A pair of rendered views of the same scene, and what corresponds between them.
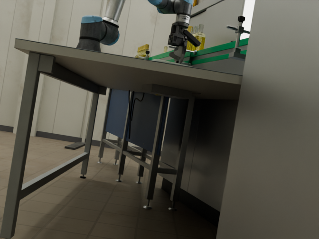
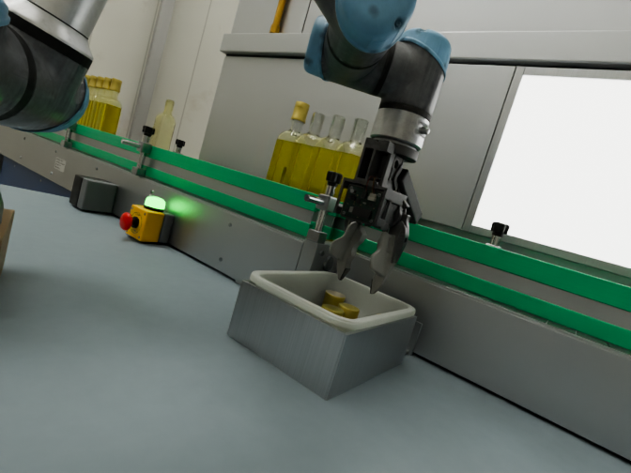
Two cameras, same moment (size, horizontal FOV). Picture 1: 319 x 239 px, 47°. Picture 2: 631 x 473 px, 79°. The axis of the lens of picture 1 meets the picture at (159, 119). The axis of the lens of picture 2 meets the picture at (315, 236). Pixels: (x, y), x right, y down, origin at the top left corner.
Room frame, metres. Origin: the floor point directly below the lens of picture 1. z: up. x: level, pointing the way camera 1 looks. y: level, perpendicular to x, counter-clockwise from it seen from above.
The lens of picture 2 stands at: (1.56, 0.35, 0.96)
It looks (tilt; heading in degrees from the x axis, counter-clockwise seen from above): 6 degrees down; 324
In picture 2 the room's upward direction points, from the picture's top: 17 degrees clockwise
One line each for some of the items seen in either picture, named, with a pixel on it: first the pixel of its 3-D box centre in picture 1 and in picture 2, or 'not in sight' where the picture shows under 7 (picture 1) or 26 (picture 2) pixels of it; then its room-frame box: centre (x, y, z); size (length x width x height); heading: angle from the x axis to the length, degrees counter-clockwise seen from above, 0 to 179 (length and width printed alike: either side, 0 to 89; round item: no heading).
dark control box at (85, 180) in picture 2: not in sight; (93, 194); (2.75, 0.24, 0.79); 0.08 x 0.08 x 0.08; 20
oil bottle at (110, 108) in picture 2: (145, 60); (108, 116); (3.23, 0.21, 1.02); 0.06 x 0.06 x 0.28; 20
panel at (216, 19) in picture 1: (240, 22); (480, 150); (2.06, -0.36, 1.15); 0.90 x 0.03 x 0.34; 20
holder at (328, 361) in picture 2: not in sight; (338, 322); (1.98, -0.04, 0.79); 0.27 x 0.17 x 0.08; 110
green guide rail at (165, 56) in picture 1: (136, 66); (96, 143); (2.96, 0.25, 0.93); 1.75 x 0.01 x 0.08; 20
